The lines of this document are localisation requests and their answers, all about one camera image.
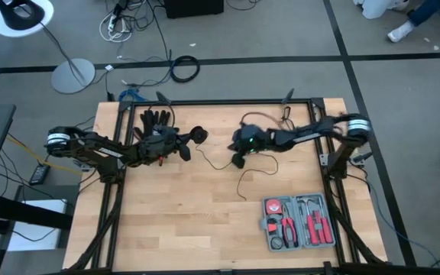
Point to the white bag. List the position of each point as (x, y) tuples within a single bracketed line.
[(376, 9)]

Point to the grey plastic tool case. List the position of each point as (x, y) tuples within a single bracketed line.
[(329, 198)]

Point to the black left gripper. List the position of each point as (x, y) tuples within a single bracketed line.
[(166, 143)]

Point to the black box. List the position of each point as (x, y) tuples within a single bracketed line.
[(193, 7)]

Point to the white power strip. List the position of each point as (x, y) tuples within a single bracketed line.
[(112, 24)]

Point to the black table clamp lever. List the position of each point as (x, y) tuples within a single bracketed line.
[(363, 156)]

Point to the white box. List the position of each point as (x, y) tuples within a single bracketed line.
[(40, 237)]

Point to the person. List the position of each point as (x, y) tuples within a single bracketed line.
[(399, 32)]

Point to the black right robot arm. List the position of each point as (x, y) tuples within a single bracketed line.
[(304, 136)]

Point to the grey floor lamp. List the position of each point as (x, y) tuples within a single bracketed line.
[(73, 76)]

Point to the black aluminium table frame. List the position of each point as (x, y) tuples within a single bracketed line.
[(220, 102)]

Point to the red tape measure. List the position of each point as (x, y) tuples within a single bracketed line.
[(273, 207)]

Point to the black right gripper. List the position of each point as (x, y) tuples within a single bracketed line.
[(238, 154)]

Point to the black work glove green cuff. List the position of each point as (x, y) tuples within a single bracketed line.
[(153, 120)]

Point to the black carabiner hook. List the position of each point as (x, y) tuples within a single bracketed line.
[(282, 121)]

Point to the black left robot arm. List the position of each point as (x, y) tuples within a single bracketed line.
[(98, 151)]

